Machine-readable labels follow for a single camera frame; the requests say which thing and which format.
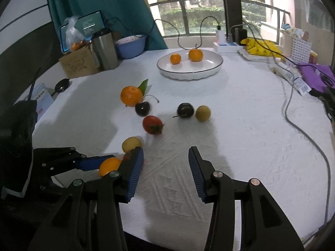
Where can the yellow-green round fruit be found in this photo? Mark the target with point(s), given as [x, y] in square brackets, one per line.
[131, 144]

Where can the small tan round fruit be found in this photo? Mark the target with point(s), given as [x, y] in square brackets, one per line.
[203, 113]

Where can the dark cherry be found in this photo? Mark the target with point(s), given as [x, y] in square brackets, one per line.
[185, 110]
[142, 109]

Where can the black antenna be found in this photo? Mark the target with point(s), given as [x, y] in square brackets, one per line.
[32, 89]

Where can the dark window pillar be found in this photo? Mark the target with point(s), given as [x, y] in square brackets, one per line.
[231, 2]

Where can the blue basin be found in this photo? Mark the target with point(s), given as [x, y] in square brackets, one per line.
[130, 50]

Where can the orange with stem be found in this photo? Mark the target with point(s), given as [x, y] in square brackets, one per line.
[195, 55]

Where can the yellow plastic bag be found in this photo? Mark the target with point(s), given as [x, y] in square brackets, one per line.
[257, 45]

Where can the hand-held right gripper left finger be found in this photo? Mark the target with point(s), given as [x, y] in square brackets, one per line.
[134, 172]

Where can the red tomato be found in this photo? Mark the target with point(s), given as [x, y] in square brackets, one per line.
[152, 125]

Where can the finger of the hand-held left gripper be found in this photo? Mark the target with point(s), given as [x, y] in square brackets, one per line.
[91, 162]
[60, 168]

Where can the white charger box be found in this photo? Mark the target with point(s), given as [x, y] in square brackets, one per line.
[227, 47]

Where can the black computer mouse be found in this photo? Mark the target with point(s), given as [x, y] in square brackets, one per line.
[62, 85]

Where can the teal curtain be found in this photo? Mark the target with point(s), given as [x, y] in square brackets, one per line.
[110, 0]

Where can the small orange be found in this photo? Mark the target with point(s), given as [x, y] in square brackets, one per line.
[108, 167]
[175, 58]

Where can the laptop screen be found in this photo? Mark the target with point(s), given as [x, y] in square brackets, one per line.
[90, 23]

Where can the white plate with dark rim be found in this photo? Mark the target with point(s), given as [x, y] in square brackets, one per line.
[199, 68]

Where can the white flat tray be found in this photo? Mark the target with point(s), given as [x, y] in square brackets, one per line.
[251, 56]

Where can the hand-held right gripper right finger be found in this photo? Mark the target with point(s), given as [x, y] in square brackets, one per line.
[195, 170]

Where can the balcony railing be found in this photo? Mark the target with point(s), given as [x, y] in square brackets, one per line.
[186, 15]

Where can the white charger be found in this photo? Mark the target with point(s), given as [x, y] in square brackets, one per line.
[220, 35]

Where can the white pink bowl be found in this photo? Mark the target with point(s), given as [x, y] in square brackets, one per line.
[128, 40]

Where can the cardboard box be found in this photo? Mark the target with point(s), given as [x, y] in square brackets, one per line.
[77, 64]

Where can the large orange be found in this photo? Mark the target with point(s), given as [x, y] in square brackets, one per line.
[130, 95]

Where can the grey plug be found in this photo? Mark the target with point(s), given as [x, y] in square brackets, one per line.
[229, 38]

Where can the black power adapter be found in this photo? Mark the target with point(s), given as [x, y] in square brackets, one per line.
[240, 34]

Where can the steel canister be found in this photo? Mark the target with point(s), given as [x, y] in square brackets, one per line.
[104, 51]

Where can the clear plastic bag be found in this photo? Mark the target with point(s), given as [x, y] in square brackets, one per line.
[73, 35]

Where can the white perforated basket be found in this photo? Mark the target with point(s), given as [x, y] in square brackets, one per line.
[298, 47]

